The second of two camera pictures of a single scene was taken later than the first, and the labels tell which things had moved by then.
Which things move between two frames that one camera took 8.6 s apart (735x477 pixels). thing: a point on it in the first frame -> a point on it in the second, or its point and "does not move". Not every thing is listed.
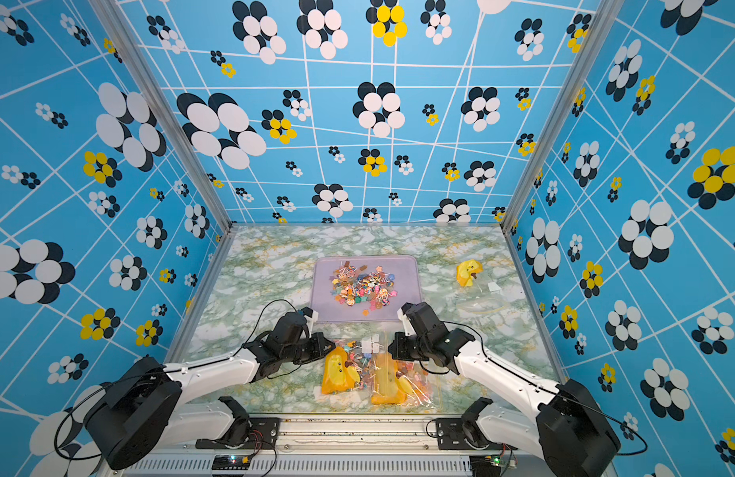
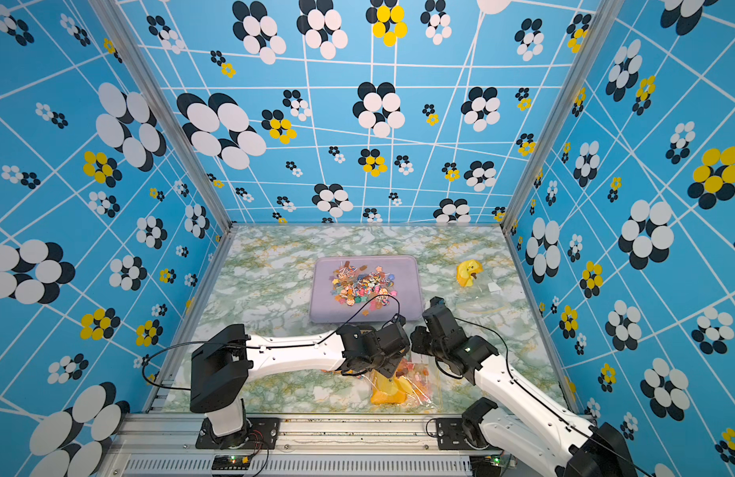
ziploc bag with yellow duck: (467, 271) does not move
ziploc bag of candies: (401, 382) does not move
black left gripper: (320, 339) -> (393, 368)
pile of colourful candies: (352, 284) does not move
